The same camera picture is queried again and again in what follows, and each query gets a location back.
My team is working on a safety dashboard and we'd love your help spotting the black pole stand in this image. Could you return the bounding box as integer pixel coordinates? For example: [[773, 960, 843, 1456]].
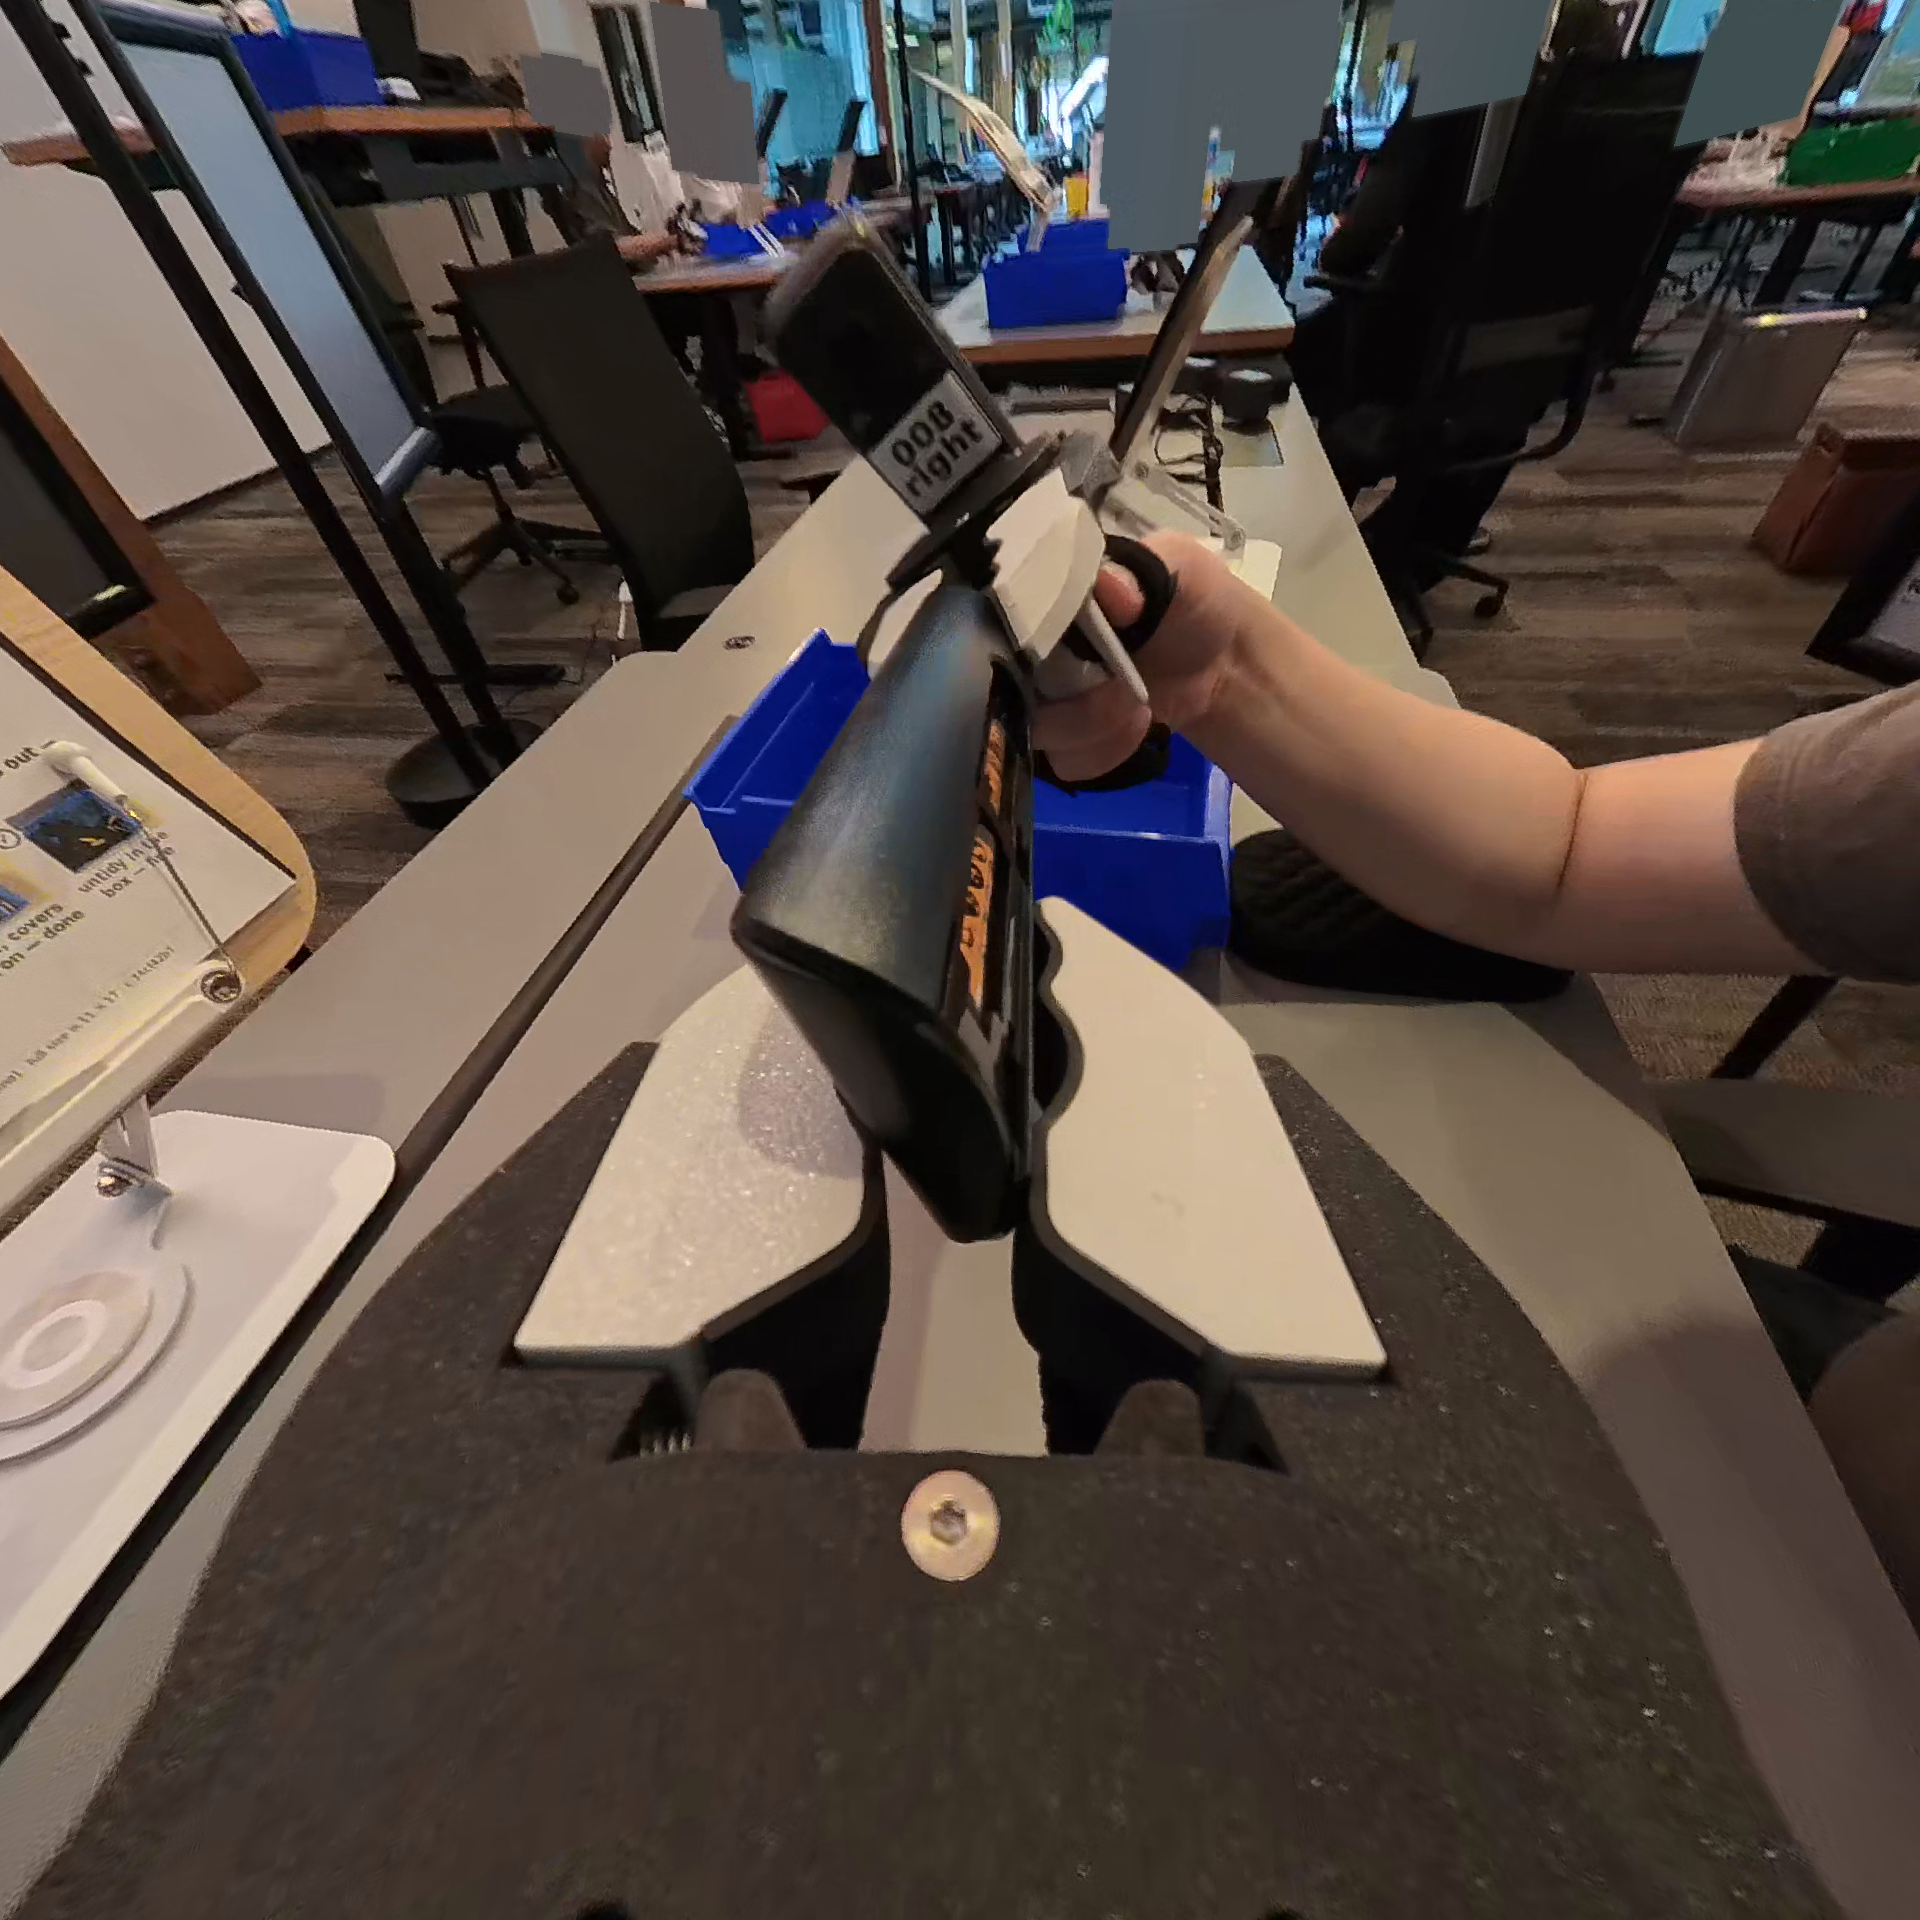
[[0, 0, 513, 788]]

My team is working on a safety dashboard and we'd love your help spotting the person's right forearm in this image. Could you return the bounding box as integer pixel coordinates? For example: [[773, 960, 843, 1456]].
[[1233, 602, 1778, 971]]

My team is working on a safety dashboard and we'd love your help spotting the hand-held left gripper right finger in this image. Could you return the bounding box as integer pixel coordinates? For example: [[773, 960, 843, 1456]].
[[1016, 901, 1388, 1456]]

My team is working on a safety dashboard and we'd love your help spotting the wooden background desk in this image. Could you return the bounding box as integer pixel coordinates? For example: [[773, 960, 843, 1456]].
[[0, 102, 560, 169]]

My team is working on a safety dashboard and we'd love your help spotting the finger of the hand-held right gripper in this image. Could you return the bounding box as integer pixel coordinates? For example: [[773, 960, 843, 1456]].
[[995, 477, 1155, 712], [861, 573, 953, 665]]

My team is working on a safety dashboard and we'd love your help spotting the black office chair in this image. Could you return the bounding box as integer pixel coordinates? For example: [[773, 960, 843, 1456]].
[[1292, 56, 1701, 650], [451, 235, 761, 650]]

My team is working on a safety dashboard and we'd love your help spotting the black display panel stand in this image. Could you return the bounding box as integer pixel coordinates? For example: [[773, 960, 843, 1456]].
[[91, 10, 572, 806]]

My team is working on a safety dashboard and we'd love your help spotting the brown cardboard box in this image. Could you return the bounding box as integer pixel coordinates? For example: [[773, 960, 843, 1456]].
[[1753, 412, 1920, 581]]

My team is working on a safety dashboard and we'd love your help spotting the blue storage box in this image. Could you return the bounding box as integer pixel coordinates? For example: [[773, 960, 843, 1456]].
[[235, 28, 386, 117], [986, 220, 1133, 337]]

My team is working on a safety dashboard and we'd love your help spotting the black floor sign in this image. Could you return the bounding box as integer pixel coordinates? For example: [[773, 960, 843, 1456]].
[[0, 392, 153, 641]]

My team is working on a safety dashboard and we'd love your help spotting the green crate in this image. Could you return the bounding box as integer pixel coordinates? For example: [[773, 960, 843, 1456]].
[[1785, 112, 1920, 193]]

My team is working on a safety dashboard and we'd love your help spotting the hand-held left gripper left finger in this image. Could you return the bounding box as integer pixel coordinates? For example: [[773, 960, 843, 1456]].
[[513, 960, 894, 1456]]

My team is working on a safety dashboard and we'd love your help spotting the instruction sheet on stand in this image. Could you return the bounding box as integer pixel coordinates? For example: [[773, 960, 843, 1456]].
[[0, 572, 397, 1689]]

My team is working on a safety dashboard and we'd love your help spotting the silver trash can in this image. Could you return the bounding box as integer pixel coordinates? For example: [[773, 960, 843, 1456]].
[[1666, 302, 1872, 454]]

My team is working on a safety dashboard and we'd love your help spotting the person's right hand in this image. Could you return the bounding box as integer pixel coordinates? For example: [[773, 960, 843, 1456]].
[[1035, 536, 1283, 788]]

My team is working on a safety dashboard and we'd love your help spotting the black remote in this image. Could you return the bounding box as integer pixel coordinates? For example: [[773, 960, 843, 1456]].
[[730, 577, 1077, 1240]]

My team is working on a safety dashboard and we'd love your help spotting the blue plastic bin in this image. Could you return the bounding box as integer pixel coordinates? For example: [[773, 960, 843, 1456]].
[[691, 632, 1235, 971]]

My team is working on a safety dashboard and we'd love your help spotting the wooden pillar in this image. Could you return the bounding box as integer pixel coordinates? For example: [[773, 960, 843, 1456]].
[[0, 331, 261, 720]]

